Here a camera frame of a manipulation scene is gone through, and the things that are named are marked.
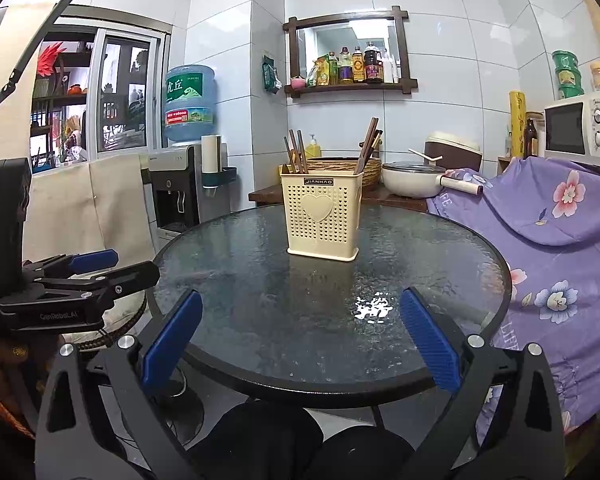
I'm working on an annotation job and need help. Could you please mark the wooden framed mirror shelf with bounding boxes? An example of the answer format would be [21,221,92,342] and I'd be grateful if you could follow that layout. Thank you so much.
[282,6,419,99]

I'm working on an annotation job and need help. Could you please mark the wooden washstand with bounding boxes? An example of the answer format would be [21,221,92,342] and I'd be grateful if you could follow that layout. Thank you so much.
[248,185,431,214]

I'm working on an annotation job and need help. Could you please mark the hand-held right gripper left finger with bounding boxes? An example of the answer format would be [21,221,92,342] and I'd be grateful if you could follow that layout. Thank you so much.
[34,289,204,480]

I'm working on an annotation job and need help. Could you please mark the round glass table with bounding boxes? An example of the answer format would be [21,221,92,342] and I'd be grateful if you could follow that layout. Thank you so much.
[147,205,512,428]

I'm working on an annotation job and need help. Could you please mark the beige cloth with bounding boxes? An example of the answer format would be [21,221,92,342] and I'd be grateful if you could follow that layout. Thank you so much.
[27,152,157,283]

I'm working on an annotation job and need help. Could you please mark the blue water jug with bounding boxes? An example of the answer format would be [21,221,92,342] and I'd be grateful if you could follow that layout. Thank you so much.
[164,64,217,143]

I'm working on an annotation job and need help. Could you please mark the purple label bottle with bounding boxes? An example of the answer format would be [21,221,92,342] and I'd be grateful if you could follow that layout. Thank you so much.
[339,47,355,84]

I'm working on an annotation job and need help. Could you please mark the yellow roll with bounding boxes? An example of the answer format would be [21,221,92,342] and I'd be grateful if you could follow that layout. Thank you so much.
[509,90,526,159]

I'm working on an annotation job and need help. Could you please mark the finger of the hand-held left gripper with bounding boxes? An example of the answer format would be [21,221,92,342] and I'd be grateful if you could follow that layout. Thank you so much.
[22,249,119,282]
[0,260,161,313]

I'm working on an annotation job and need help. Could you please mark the purple floral cloth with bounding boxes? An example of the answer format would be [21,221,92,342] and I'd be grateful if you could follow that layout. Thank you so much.
[425,156,600,436]

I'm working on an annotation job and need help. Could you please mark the dark soy sauce bottle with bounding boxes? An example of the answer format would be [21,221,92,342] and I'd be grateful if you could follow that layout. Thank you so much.
[365,42,385,84]

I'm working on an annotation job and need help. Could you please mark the white pan with lid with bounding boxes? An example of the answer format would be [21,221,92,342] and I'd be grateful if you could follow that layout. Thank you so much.
[381,160,485,199]

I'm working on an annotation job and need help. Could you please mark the stack of green cups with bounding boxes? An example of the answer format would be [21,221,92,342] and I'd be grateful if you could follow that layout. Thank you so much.
[551,50,584,101]

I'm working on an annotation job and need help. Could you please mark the brown wooden chopsticks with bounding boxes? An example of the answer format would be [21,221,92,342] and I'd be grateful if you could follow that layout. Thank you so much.
[359,117,379,176]

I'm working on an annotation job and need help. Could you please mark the green packet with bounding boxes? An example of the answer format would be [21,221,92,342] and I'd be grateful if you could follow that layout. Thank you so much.
[261,55,283,94]

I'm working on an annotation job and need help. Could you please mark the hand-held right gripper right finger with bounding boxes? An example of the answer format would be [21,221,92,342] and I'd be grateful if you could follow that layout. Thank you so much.
[399,287,566,480]

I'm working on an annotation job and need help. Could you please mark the water dispenser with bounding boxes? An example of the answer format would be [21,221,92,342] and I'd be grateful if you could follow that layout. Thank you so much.
[147,144,203,241]

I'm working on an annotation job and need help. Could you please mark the white microwave oven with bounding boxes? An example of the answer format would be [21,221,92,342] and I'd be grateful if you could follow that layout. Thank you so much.
[544,92,600,164]

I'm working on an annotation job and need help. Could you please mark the person's left hand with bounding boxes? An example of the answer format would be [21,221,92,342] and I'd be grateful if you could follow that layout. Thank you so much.
[0,332,64,397]

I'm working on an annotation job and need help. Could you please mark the person's left forearm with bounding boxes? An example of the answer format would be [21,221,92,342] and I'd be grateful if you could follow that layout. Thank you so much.
[0,380,43,480]

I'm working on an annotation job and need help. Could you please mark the yellow snack packet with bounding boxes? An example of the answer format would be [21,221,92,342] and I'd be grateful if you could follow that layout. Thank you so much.
[307,57,331,86]

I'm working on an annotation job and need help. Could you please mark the beige plastic utensil holder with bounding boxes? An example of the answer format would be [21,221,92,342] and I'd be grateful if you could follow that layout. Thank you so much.
[279,170,365,262]

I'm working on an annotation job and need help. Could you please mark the brown glass bottle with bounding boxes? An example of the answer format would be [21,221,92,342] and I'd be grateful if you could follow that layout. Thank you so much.
[522,116,539,158]

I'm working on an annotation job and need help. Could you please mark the window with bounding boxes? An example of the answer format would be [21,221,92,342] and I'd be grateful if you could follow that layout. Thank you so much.
[30,10,173,167]

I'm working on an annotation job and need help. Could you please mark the brown white rice cooker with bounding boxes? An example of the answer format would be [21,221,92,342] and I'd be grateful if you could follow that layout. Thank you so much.
[424,131,482,172]

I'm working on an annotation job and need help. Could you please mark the woven pattern wash basin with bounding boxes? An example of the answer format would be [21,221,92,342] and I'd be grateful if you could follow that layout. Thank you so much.
[300,156,383,192]

